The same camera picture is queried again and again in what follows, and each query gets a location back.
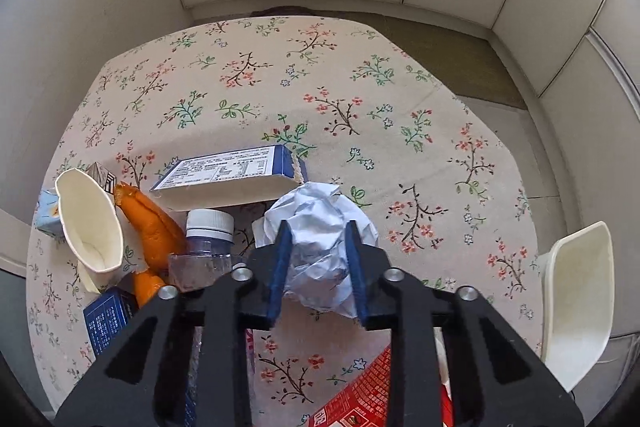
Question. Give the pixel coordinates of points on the white chair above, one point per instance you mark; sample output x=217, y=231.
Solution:
x=575, y=302

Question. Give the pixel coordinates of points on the clear plastic bottle white cap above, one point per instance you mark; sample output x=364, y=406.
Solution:
x=209, y=227

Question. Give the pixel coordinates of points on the floral tablecloth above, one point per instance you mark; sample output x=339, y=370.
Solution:
x=325, y=72

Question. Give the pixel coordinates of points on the red printed packet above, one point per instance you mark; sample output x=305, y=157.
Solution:
x=360, y=392

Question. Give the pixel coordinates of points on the white paper cup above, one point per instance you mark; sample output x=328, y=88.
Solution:
x=90, y=217

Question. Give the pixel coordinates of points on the light blue milk carton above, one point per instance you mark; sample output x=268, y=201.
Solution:
x=47, y=214

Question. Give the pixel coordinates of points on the white paper ball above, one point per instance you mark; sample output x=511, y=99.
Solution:
x=315, y=227

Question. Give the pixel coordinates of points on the small dark blue box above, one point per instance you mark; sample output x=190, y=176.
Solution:
x=107, y=322

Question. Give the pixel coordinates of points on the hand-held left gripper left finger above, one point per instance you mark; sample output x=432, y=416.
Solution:
x=278, y=277

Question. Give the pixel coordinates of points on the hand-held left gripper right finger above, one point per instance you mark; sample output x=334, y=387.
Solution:
x=358, y=277

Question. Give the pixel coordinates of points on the orange peel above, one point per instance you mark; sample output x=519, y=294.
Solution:
x=155, y=227

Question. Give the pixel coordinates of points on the blue white labelled box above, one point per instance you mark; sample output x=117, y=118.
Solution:
x=225, y=192

